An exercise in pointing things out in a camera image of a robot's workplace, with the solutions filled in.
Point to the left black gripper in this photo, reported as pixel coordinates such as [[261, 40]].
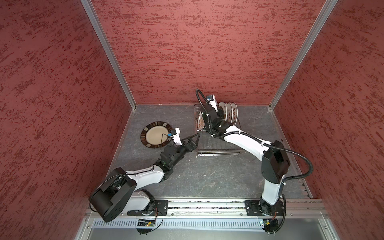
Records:
[[193, 146]]

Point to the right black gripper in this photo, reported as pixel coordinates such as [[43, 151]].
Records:
[[221, 113]]

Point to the watermelon plate blue rim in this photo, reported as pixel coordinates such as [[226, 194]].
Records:
[[223, 106]]

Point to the dark rim striped plate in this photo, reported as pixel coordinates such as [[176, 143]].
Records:
[[155, 135]]

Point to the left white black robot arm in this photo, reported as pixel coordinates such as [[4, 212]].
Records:
[[123, 191]]

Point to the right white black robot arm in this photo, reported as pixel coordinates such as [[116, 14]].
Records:
[[275, 162]]

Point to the orange sunburst white plate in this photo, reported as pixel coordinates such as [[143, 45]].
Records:
[[201, 121]]

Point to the patterned white plate rightmost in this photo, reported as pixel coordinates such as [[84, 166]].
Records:
[[232, 113]]

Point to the left small circuit board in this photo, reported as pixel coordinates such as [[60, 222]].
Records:
[[146, 223]]

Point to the small circuit board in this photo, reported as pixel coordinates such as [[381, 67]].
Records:
[[271, 226], [146, 223]]

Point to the right small circuit board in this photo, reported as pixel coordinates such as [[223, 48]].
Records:
[[271, 226]]

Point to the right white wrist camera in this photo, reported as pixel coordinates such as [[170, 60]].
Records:
[[212, 101]]

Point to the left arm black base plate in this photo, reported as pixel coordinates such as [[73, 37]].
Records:
[[158, 207]]

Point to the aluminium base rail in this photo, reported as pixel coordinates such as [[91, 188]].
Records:
[[235, 208]]

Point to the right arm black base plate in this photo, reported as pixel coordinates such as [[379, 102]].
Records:
[[253, 207]]

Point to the white perforated cable tray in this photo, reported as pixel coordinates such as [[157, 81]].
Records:
[[192, 224]]

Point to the right aluminium corner post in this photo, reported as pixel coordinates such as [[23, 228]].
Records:
[[317, 26]]

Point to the aluminium corner post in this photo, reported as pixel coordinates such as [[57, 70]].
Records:
[[317, 26], [92, 15]]

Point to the left aluminium corner post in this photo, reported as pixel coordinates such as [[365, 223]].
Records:
[[92, 15]]

